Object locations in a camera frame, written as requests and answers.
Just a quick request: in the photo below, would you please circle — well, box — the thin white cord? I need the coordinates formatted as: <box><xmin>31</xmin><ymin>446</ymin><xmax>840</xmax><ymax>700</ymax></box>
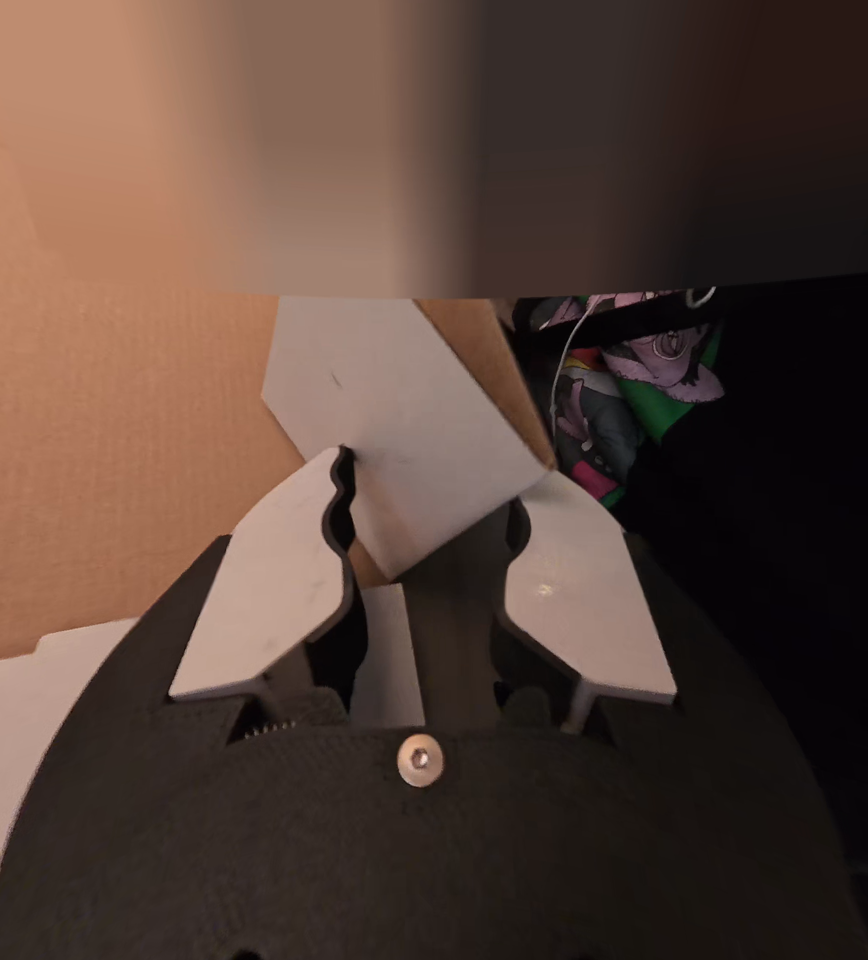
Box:
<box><xmin>550</xmin><ymin>294</ymin><xmax>609</xmax><ymax>423</ymax></box>

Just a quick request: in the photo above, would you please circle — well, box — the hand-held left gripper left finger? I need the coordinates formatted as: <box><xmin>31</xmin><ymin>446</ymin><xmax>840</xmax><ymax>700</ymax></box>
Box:
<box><xmin>169</xmin><ymin>445</ymin><xmax>369</xmax><ymax>712</ymax></box>

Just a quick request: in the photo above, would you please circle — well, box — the white and brown cardboard box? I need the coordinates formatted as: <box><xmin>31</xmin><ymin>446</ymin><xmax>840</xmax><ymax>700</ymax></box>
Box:
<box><xmin>0</xmin><ymin>296</ymin><xmax>558</xmax><ymax>931</ymax></box>

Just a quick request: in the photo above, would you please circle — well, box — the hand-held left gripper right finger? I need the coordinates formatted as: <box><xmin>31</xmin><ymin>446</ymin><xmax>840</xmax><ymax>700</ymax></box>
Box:
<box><xmin>492</xmin><ymin>471</ymin><xmax>679</xmax><ymax>734</ymax></box>

